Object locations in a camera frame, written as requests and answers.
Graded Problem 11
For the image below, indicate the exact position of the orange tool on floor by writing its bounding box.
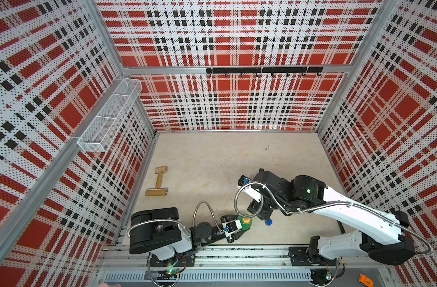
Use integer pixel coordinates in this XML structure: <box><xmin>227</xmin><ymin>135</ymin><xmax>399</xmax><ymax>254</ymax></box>
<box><xmin>358</xmin><ymin>275</ymin><xmax>374</xmax><ymax>287</ymax></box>

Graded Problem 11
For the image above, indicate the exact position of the wooden double roller tool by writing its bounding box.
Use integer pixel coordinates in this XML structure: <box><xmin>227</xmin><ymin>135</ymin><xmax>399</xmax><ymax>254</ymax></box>
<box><xmin>145</xmin><ymin>166</ymin><xmax>168</xmax><ymax>197</ymax></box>

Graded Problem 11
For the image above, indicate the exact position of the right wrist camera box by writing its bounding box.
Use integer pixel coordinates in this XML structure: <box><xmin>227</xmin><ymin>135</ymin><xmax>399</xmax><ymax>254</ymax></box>
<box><xmin>238</xmin><ymin>175</ymin><xmax>262</xmax><ymax>203</ymax></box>

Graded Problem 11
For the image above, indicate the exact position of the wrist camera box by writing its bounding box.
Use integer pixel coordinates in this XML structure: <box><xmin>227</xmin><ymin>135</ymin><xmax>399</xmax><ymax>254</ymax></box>
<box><xmin>238</xmin><ymin>175</ymin><xmax>262</xmax><ymax>203</ymax></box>
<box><xmin>222</xmin><ymin>220</ymin><xmax>241</xmax><ymax>237</ymax></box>

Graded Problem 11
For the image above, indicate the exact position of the black marker pen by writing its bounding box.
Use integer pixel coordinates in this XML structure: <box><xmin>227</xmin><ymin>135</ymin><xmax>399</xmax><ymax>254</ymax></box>
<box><xmin>337</xmin><ymin>221</ymin><xmax>346</xmax><ymax>234</ymax></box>

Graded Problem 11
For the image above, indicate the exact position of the white wire mesh shelf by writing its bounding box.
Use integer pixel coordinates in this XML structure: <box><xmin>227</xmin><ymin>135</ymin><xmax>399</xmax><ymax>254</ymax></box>
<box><xmin>77</xmin><ymin>78</ymin><xmax>142</xmax><ymax>153</ymax></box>

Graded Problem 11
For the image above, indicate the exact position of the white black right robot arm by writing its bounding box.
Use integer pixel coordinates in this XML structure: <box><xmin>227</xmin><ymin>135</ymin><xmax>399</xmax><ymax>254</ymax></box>
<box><xmin>238</xmin><ymin>169</ymin><xmax>416</xmax><ymax>265</ymax></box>

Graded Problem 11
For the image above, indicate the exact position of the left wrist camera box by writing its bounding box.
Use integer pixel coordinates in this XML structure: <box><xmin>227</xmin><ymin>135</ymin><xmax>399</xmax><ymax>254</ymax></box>
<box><xmin>222</xmin><ymin>220</ymin><xmax>241</xmax><ymax>237</ymax></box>

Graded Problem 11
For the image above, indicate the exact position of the green plastic soda bottle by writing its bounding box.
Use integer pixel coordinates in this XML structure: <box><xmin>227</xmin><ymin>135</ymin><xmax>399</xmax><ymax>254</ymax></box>
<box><xmin>238</xmin><ymin>216</ymin><xmax>252</xmax><ymax>230</ymax></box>

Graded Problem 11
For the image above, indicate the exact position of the black wall hook rail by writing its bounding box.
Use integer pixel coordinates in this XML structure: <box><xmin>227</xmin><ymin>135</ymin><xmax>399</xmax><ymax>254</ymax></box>
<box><xmin>206</xmin><ymin>66</ymin><xmax>324</xmax><ymax>75</ymax></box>

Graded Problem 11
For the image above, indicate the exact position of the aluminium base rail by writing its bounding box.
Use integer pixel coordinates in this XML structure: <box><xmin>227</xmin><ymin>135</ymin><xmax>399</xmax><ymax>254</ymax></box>
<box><xmin>91</xmin><ymin>245</ymin><xmax>398</xmax><ymax>287</ymax></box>

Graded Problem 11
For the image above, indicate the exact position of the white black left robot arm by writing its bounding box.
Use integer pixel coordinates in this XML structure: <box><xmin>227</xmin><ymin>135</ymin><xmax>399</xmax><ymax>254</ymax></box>
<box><xmin>127</xmin><ymin>208</ymin><xmax>251</xmax><ymax>261</ymax></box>

